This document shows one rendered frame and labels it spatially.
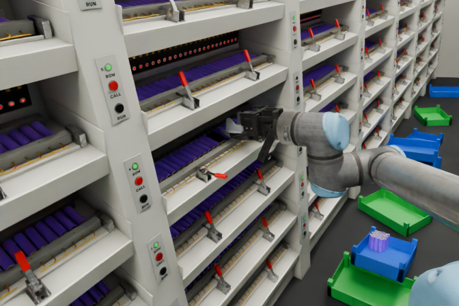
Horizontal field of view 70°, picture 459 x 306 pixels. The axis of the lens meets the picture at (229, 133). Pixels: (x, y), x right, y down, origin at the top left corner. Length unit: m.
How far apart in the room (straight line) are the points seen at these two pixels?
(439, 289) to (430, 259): 1.45
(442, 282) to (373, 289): 1.26
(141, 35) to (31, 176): 0.32
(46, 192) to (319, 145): 0.58
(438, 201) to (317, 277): 1.06
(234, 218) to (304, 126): 0.39
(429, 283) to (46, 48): 0.58
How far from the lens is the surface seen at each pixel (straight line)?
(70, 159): 0.65
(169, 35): 0.73
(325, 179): 0.86
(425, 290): 0.39
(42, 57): 0.59
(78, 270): 0.73
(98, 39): 0.63
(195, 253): 0.96
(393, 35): 2.46
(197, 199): 0.86
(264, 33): 1.16
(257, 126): 0.91
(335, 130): 0.80
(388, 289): 1.64
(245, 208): 1.09
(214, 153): 0.94
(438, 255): 1.85
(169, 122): 0.74
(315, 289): 1.60
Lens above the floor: 1.19
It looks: 22 degrees down
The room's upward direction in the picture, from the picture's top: 8 degrees counter-clockwise
